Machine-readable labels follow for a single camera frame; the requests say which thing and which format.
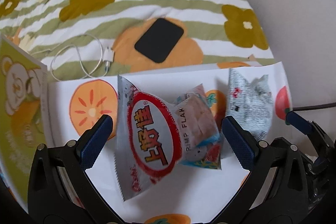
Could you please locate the grey white snack bag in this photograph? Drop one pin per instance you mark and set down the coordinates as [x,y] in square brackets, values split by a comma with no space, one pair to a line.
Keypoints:
[250,103]

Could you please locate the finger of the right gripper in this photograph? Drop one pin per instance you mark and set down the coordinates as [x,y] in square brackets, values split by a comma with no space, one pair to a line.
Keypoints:
[318,138]
[284,144]

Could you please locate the green cardboard box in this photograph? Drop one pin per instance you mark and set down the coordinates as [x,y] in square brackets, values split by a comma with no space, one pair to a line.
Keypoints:
[24,120]

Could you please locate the black lamp stand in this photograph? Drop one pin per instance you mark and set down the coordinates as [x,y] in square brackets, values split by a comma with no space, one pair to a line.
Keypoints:
[315,107]

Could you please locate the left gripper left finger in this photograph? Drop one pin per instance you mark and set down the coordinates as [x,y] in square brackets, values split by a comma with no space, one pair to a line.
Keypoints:
[48,200]

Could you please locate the fruit print tablecloth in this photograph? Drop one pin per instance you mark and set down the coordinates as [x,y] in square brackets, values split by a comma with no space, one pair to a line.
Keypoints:
[198,193]

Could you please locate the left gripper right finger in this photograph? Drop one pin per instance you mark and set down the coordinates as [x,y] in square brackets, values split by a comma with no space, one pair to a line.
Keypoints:
[275,190]

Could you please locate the black phone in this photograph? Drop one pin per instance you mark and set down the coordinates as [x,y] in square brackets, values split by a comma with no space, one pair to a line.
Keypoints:
[159,40]

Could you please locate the floral striped quilt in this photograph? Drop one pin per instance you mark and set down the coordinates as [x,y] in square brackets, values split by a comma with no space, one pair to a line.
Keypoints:
[68,35]

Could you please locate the white red shrimp flakes bag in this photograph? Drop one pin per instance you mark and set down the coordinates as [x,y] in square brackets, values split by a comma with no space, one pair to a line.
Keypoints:
[153,136]

